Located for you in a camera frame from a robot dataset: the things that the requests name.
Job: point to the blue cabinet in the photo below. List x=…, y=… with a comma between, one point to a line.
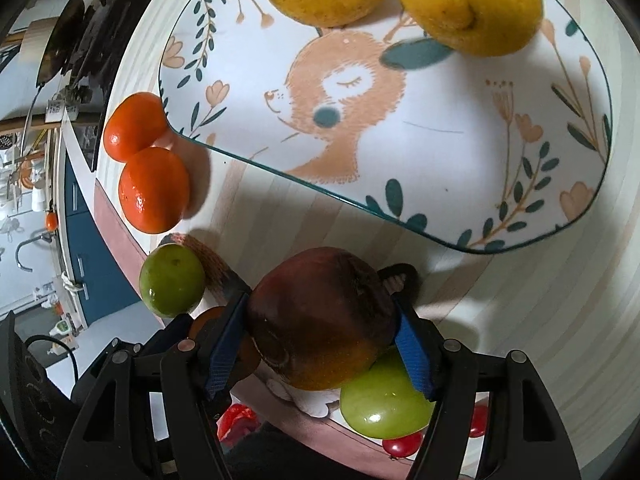
x=87, y=240

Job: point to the white deer print plate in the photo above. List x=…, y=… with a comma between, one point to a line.
x=410, y=125

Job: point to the small green lime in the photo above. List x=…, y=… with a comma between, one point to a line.
x=171, y=280

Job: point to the striped round table mat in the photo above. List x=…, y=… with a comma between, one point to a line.
x=525, y=320

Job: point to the black gas stove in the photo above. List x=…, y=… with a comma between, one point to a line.
x=107, y=30

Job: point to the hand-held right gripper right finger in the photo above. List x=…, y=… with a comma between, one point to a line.
x=414, y=355

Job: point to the green apple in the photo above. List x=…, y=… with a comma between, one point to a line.
x=382, y=402

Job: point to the red cherry tomato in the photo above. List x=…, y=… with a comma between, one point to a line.
x=400, y=446
x=478, y=421

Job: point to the orange tangerine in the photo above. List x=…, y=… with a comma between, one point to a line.
x=152, y=190
x=205, y=322
x=132, y=125

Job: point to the metal faucet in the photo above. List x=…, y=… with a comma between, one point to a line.
x=29, y=252

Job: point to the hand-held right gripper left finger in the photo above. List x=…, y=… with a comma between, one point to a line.
x=224, y=360

